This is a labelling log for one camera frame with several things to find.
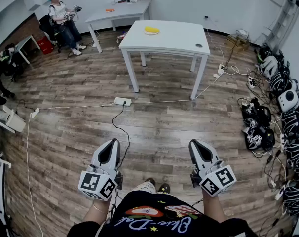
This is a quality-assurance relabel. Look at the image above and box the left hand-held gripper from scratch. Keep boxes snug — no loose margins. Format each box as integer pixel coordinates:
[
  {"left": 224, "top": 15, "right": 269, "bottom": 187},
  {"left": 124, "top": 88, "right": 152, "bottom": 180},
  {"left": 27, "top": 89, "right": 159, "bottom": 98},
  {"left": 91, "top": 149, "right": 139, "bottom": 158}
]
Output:
[{"left": 77, "top": 138, "right": 123, "bottom": 202}]

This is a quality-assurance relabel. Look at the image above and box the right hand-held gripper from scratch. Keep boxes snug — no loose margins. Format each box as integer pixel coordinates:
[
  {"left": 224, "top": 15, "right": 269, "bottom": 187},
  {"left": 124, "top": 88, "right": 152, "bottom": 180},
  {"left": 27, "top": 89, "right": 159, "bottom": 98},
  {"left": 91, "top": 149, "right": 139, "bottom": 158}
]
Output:
[{"left": 188, "top": 139, "right": 237, "bottom": 198}]

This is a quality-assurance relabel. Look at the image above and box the person's left forearm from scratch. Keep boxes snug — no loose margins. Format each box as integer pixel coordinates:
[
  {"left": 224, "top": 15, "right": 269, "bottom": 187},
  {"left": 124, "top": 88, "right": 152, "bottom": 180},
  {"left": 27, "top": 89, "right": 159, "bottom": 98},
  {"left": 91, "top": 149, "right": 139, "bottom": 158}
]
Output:
[{"left": 82, "top": 198, "right": 111, "bottom": 226}]

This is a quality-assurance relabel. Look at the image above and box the person's right forearm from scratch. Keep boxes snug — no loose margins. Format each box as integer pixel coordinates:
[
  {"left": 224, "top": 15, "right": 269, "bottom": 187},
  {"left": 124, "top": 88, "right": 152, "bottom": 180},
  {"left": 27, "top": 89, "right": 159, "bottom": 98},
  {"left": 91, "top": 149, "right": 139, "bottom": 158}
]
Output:
[{"left": 201, "top": 193, "right": 228, "bottom": 224}]

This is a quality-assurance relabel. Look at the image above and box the person's patterned trouser leg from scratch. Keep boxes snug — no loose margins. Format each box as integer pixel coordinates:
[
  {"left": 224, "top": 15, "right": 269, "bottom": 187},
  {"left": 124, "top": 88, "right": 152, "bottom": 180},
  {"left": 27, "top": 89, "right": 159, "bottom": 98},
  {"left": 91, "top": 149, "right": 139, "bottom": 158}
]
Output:
[{"left": 131, "top": 183, "right": 157, "bottom": 195}]

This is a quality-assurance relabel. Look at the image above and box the person's right black shoe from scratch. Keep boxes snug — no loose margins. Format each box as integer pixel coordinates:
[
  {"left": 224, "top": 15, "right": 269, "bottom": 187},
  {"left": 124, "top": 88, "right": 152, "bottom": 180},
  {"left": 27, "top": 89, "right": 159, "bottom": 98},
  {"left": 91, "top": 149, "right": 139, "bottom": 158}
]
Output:
[{"left": 158, "top": 182, "right": 171, "bottom": 194}]

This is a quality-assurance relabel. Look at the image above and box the pile of spare grippers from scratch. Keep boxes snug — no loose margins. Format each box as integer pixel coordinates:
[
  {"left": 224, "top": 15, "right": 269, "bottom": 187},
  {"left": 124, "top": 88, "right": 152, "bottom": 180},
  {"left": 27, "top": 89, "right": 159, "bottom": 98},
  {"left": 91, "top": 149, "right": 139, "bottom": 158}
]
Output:
[{"left": 240, "top": 97, "right": 276, "bottom": 152}]

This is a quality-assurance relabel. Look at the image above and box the person's black printed shirt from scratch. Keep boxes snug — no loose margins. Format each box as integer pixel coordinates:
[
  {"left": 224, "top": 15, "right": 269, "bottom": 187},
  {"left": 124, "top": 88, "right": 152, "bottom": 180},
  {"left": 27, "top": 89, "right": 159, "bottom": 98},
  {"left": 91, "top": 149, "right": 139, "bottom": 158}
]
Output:
[{"left": 67, "top": 190, "right": 259, "bottom": 237}]

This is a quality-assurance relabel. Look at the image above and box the white charging strip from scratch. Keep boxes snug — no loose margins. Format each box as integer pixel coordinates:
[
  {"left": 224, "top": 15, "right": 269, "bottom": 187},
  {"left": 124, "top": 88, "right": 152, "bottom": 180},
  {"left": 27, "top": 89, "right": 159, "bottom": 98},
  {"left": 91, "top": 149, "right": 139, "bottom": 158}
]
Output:
[{"left": 246, "top": 74, "right": 257, "bottom": 89}]

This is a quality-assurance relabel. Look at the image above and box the white power strip with plugs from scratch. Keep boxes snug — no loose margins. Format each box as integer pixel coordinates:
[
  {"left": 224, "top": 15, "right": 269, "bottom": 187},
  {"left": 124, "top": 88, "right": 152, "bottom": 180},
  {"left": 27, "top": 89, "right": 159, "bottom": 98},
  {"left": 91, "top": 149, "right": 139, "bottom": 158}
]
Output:
[{"left": 213, "top": 63, "right": 225, "bottom": 78}]

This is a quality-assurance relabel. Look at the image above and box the white waste bin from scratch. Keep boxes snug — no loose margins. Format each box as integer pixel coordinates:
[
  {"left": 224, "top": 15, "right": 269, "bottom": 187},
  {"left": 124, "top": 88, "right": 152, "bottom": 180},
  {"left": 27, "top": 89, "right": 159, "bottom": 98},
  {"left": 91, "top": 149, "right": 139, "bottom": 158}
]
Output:
[{"left": 4, "top": 108, "right": 27, "bottom": 133}]

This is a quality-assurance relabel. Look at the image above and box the row of black white headsets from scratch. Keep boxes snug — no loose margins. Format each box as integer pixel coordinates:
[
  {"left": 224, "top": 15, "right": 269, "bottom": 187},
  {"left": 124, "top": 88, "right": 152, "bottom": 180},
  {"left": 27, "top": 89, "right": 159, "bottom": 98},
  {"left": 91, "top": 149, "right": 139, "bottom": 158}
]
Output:
[{"left": 256, "top": 45, "right": 299, "bottom": 217}]

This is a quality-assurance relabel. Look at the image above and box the cardboard box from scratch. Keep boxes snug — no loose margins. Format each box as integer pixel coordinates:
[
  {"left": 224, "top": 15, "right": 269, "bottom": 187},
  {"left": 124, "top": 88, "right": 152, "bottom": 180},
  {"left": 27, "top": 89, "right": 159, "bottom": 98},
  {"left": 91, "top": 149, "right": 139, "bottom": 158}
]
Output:
[{"left": 225, "top": 33, "right": 250, "bottom": 52}]

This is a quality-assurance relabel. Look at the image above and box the plastic bag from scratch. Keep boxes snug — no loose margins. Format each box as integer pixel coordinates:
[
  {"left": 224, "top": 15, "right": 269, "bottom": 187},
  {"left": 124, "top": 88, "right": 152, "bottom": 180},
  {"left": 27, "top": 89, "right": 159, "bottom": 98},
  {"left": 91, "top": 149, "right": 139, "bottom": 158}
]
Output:
[{"left": 116, "top": 31, "right": 128, "bottom": 44}]

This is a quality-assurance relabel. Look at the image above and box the white square table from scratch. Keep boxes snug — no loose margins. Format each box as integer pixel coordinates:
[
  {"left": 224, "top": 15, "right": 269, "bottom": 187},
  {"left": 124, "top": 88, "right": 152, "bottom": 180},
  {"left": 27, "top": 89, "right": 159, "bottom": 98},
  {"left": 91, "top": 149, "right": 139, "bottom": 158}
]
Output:
[{"left": 118, "top": 19, "right": 211, "bottom": 100}]

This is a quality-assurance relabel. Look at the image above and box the red box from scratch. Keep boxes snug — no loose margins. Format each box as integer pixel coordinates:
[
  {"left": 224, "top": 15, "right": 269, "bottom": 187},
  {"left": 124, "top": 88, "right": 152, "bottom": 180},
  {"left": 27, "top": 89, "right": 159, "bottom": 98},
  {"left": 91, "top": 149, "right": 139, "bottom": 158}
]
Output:
[{"left": 36, "top": 35, "right": 54, "bottom": 55}]

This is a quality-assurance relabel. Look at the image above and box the small white table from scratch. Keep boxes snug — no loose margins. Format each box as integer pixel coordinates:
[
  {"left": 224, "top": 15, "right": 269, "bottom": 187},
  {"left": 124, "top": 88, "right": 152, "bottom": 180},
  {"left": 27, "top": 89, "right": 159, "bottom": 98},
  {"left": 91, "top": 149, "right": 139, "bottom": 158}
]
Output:
[{"left": 15, "top": 34, "right": 41, "bottom": 65}]

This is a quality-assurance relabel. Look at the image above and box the black office chair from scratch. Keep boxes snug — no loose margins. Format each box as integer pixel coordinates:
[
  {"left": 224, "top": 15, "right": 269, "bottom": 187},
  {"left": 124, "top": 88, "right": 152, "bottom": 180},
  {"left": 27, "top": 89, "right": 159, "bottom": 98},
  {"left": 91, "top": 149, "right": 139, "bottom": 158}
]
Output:
[{"left": 38, "top": 14, "right": 64, "bottom": 54}]

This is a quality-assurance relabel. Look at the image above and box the long grey table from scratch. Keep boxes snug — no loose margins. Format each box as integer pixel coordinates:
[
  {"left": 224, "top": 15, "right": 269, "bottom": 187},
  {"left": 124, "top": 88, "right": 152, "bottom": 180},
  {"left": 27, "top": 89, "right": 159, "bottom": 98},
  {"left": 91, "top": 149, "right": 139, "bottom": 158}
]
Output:
[{"left": 84, "top": 0, "right": 153, "bottom": 54}]

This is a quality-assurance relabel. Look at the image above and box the white ladder shelf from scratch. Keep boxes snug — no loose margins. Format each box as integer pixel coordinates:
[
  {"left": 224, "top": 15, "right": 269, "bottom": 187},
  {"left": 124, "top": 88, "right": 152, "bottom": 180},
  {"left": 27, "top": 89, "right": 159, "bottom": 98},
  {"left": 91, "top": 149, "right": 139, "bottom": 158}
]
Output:
[{"left": 262, "top": 0, "right": 299, "bottom": 52}]

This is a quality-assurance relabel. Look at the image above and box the black floor cable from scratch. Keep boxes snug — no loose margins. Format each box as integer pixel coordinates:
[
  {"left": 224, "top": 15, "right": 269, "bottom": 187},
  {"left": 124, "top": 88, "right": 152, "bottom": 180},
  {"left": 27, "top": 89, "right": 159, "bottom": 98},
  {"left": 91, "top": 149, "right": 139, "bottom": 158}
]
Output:
[{"left": 112, "top": 103, "right": 131, "bottom": 169}]

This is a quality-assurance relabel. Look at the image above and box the gold bracelet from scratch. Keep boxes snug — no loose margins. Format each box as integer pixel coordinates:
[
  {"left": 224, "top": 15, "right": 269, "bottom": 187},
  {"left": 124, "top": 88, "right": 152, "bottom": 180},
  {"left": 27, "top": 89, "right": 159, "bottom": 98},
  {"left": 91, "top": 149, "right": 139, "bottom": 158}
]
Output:
[{"left": 92, "top": 203, "right": 109, "bottom": 214}]

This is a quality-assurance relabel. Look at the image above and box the white floor cable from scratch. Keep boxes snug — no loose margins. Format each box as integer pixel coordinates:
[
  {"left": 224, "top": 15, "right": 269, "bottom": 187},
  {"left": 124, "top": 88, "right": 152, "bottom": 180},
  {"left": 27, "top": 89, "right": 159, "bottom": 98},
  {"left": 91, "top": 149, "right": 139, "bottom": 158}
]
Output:
[
  {"left": 25, "top": 114, "right": 44, "bottom": 237},
  {"left": 131, "top": 70, "right": 224, "bottom": 105},
  {"left": 37, "top": 102, "right": 115, "bottom": 111}
]

